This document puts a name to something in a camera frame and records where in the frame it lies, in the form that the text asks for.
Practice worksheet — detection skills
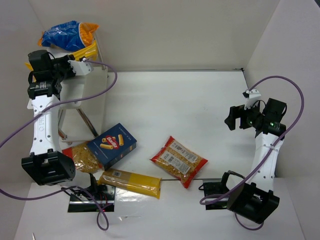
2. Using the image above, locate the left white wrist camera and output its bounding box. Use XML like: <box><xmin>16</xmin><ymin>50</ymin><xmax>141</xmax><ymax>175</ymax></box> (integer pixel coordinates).
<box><xmin>68</xmin><ymin>60</ymin><xmax>94</xmax><ymax>76</ymax></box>

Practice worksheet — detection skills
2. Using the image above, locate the red macaroni bag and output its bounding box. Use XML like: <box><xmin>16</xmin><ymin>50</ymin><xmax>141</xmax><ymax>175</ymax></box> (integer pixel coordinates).
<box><xmin>62</xmin><ymin>142</ymin><xmax>103</xmax><ymax>174</ymax></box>
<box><xmin>150</xmin><ymin>136</ymin><xmax>208</xmax><ymax>189</ymax></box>

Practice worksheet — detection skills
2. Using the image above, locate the red macaroni bag left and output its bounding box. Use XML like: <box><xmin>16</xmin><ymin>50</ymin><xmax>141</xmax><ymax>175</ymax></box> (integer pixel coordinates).
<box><xmin>62</xmin><ymin>142</ymin><xmax>103</xmax><ymax>174</ymax></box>

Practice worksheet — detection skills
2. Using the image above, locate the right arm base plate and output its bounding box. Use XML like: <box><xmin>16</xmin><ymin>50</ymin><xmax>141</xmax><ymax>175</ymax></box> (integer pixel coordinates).
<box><xmin>198</xmin><ymin>180</ymin><xmax>229</xmax><ymax>211</ymax></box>

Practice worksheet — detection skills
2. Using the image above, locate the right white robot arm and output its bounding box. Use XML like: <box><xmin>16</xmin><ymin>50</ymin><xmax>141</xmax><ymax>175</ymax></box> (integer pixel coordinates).
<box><xmin>224</xmin><ymin>98</ymin><xmax>287</xmax><ymax>224</ymax></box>

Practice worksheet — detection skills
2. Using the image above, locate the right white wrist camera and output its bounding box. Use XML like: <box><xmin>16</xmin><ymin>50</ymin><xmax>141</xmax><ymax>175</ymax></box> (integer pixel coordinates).
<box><xmin>242</xmin><ymin>89</ymin><xmax>261</xmax><ymax>110</ymax></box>

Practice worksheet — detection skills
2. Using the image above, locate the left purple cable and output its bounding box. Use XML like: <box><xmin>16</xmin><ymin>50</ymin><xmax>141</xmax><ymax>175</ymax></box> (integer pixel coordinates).
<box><xmin>0</xmin><ymin>58</ymin><xmax>118</xmax><ymax>231</ymax></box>

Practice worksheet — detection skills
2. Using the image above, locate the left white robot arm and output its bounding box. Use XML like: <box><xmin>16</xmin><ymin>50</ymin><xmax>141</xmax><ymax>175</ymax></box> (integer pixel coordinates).
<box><xmin>21</xmin><ymin>50</ymin><xmax>96</xmax><ymax>190</ymax></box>

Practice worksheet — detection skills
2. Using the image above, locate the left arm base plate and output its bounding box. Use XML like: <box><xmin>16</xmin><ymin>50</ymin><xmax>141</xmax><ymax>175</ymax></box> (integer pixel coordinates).
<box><xmin>67</xmin><ymin>185</ymin><xmax>116</xmax><ymax>213</ymax></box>

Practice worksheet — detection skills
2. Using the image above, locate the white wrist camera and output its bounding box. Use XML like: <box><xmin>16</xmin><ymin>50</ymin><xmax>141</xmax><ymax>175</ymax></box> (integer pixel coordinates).
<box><xmin>242</xmin><ymin>89</ymin><xmax>261</xmax><ymax>110</ymax></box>
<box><xmin>68</xmin><ymin>60</ymin><xmax>94</xmax><ymax>76</ymax></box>

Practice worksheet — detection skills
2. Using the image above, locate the blue Barilla pasta box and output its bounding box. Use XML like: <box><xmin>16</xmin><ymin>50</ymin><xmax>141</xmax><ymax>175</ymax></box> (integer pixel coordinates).
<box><xmin>87</xmin><ymin>123</ymin><xmax>137</xmax><ymax>171</ymax></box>

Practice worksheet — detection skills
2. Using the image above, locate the blue and orange snack bag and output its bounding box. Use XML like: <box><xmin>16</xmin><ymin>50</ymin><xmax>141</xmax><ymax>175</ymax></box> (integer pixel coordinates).
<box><xmin>37</xmin><ymin>20</ymin><xmax>100</xmax><ymax>52</ymax></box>

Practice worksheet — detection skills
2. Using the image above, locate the white shelf with metal legs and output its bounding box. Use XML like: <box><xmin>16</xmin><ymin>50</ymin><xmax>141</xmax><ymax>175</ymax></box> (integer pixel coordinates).
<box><xmin>26</xmin><ymin>37</ymin><xmax>109</xmax><ymax>145</ymax></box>

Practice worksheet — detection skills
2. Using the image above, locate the red macaroni bag right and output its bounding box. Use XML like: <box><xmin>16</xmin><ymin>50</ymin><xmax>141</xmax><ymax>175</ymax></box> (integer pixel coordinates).
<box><xmin>150</xmin><ymin>136</ymin><xmax>208</xmax><ymax>189</ymax></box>

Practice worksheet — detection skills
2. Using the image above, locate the yellow spaghetti pack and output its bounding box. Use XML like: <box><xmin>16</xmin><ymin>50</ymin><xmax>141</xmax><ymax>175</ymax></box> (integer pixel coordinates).
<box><xmin>97</xmin><ymin>168</ymin><xmax>161</xmax><ymax>199</ymax></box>
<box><xmin>24</xmin><ymin>39</ymin><xmax>98</xmax><ymax>70</ymax></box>

